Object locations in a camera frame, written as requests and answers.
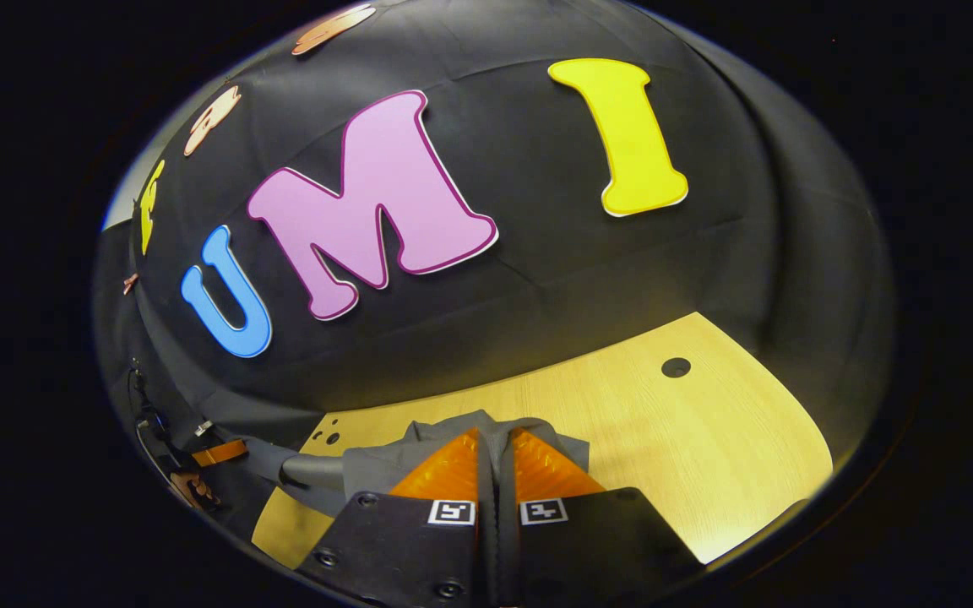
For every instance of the black backdrop cloth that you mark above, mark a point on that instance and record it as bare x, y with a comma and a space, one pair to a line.
537, 279

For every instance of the grey polo shirt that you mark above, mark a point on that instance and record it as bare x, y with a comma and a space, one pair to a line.
368, 469

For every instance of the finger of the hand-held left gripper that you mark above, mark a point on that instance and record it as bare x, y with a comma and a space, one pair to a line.
220, 453

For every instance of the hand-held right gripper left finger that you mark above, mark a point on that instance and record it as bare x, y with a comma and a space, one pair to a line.
402, 549

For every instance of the small metal cloth clip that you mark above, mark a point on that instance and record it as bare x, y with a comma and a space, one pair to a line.
130, 283

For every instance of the small white cloth clip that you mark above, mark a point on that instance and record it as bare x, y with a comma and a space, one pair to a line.
203, 428

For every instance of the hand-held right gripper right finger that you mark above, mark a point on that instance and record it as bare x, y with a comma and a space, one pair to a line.
588, 549

